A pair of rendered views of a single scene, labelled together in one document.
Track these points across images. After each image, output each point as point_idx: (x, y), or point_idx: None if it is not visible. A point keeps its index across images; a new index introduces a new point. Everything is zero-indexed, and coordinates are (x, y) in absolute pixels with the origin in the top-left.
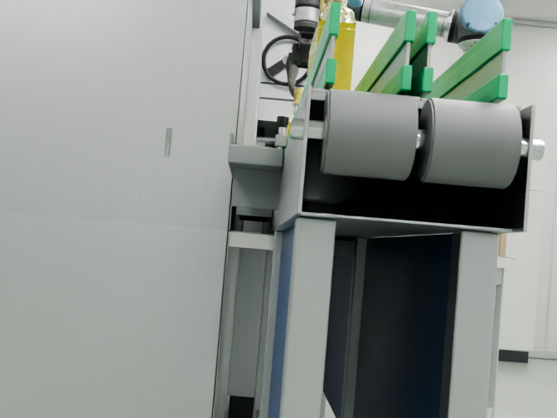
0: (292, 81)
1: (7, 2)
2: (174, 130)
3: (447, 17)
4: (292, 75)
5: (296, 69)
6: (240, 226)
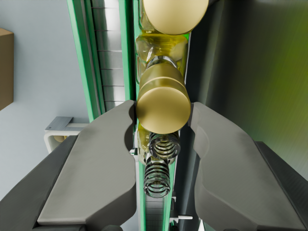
0: (220, 123)
1: None
2: None
3: None
4: (237, 148)
5: (225, 183)
6: (184, 227)
